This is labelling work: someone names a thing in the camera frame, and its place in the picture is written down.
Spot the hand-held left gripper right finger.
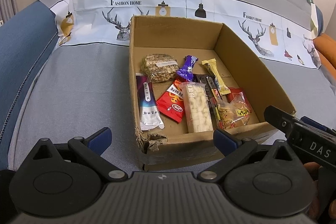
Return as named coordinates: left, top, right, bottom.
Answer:
left=197, top=128, right=294, bottom=183

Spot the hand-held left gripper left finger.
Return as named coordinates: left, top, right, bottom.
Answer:
left=28, top=127, right=129, bottom=183

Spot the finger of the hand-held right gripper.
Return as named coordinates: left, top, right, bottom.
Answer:
left=264, top=106, right=336, bottom=169
left=301, top=116, right=336, bottom=138

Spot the clear peanut snack packet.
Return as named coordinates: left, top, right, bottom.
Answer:
left=210, top=97, right=253, bottom=130

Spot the clear packet of white cubes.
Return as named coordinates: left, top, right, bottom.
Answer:
left=180, top=82, right=214, bottom=133

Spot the small red snack packet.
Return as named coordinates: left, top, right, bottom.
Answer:
left=226, top=87, right=248, bottom=104

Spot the long foil snack sachet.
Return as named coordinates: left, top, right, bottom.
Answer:
left=136, top=73, right=165, bottom=131

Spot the black snack packet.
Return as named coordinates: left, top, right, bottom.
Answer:
left=193, top=74, right=223, bottom=100

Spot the large red snack packet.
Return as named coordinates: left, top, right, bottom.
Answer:
left=156, top=76, right=185, bottom=123

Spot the yellow snack stick packet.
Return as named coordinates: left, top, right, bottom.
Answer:
left=202, top=59, right=231, bottom=96

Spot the purple snack packet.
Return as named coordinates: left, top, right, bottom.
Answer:
left=176, top=55, right=197, bottom=82

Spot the peanut brittle packet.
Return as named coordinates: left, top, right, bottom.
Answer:
left=142, top=54, right=180, bottom=82

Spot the cardboard box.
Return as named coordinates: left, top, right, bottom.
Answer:
left=128, top=15, right=297, bottom=171

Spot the person's right hand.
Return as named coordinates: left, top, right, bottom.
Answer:
left=303, top=162, right=323, bottom=184

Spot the grey deer print sofa cover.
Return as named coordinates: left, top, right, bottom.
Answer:
left=7, top=0, right=336, bottom=174

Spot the orange cushion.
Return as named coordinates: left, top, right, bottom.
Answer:
left=312, top=34, right=336, bottom=77

